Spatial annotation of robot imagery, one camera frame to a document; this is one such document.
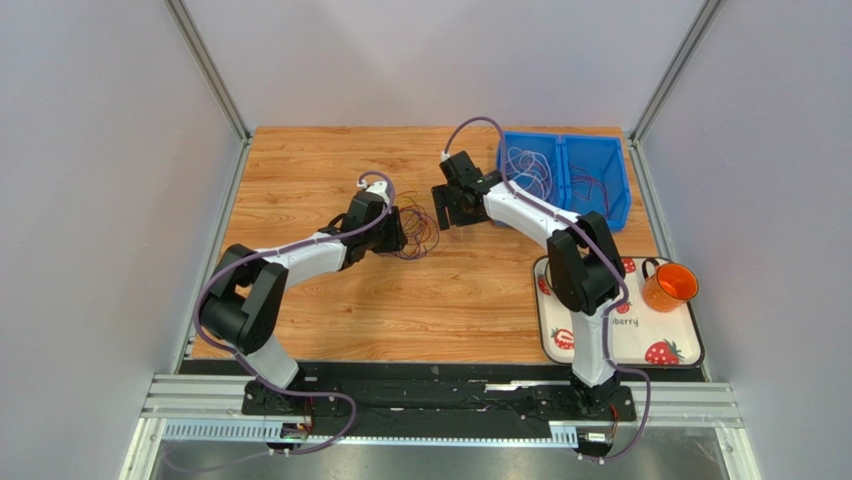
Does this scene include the strawberry print tray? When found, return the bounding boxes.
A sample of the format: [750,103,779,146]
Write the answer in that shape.
[533,257,704,368]

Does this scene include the orange plastic cup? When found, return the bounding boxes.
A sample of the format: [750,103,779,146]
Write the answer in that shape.
[641,258,700,313]

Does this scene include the left aluminium corner post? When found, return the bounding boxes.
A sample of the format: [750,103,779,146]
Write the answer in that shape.
[164,0,252,144]

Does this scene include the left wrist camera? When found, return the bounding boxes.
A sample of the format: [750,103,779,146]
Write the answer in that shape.
[358,180,393,205]

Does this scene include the white cable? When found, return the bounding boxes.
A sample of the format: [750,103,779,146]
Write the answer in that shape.
[505,147,557,201]
[504,146,559,204]

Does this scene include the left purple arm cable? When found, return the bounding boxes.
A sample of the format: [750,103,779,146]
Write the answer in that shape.
[191,170,398,457]

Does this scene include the red cable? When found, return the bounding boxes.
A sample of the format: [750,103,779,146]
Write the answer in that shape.
[568,162,617,214]

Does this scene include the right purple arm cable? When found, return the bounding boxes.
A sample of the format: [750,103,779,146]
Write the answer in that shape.
[442,116,654,464]

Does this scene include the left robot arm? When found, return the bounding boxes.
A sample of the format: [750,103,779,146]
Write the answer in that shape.
[194,191,407,392]

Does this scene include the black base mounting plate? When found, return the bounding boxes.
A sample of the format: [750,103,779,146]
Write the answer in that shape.
[241,361,642,439]

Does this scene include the right aluminium corner post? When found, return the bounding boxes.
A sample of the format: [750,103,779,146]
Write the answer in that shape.
[630,0,726,142]

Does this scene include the aluminium frame rail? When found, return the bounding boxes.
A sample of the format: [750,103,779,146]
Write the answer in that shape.
[142,375,743,448]

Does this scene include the aluminium corner post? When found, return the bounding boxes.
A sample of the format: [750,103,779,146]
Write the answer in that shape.
[164,0,252,144]
[630,0,726,142]

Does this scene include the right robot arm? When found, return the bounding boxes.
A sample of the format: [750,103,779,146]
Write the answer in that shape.
[432,152,626,405]

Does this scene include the blue plastic bin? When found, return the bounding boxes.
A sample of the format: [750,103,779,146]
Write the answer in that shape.
[496,131,632,232]

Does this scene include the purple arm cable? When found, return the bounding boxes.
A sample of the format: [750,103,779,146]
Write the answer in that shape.
[191,170,398,457]
[442,116,654,464]

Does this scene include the blue cable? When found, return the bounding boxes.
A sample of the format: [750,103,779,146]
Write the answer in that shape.
[395,196,442,261]

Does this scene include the yellow cable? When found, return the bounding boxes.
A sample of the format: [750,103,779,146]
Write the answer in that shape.
[399,192,437,248]

